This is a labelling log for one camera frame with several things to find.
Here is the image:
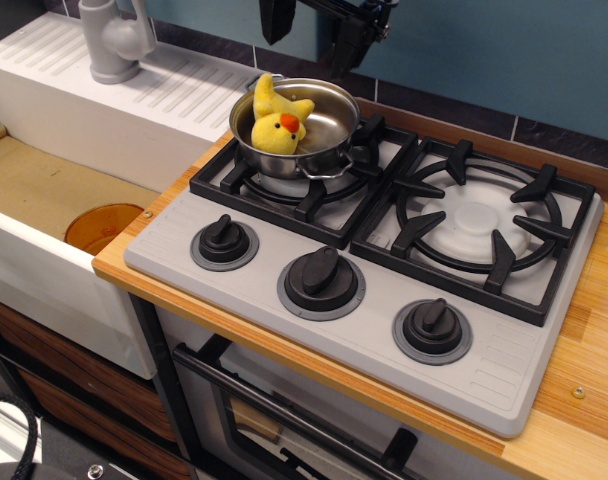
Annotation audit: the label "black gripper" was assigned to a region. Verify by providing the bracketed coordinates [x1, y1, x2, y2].
[259, 0, 399, 79]

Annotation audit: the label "yellow stuffed duck toy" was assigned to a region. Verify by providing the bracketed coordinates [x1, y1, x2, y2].
[251, 73, 315, 155]

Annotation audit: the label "stainless steel pot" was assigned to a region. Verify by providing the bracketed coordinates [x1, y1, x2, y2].
[229, 74, 360, 180]

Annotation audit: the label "grey toy faucet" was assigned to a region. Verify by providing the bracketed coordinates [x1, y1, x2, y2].
[79, 0, 156, 85]

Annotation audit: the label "black left burner grate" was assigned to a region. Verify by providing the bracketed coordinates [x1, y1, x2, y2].
[189, 115, 418, 249]

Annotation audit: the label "black burner grate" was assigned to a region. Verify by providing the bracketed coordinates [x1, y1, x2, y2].
[189, 115, 418, 249]
[350, 138, 603, 327]

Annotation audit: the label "black left stove knob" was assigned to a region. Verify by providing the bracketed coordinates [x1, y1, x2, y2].
[190, 214, 260, 272]

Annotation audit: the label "black stove knob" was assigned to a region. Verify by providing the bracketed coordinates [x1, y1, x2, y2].
[392, 298, 473, 366]
[190, 214, 260, 272]
[277, 246, 366, 322]

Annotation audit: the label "white right burner cap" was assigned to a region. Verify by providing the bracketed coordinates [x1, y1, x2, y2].
[421, 181, 531, 264]

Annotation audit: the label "black middle stove knob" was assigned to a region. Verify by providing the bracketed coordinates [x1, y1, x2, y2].
[277, 246, 366, 322]

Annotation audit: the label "black right burner grate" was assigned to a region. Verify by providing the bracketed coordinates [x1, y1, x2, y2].
[350, 138, 603, 327]

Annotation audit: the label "grey toy stovetop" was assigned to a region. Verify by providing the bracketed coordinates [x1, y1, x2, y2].
[124, 131, 604, 438]

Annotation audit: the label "white toy sink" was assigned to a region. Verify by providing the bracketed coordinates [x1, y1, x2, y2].
[0, 13, 255, 379]

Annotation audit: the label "orange plastic sink drain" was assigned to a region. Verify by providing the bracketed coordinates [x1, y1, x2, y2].
[64, 203, 143, 255]

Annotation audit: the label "black right stove knob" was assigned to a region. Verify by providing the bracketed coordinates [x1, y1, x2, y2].
[392, 298, 473, 366]

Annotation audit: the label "wooden drawer fronts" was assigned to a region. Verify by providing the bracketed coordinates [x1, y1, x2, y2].
[0, 303, 195, 479]

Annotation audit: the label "grey oven door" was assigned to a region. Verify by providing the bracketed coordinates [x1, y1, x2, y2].
[157, 309, 511, 479]

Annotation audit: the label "black oven door handle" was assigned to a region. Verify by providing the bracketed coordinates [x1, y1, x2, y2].
[172, 335, 418, 479]

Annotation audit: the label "black braided cable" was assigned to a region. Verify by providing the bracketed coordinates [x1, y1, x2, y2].
[0, 392, 40, 480]

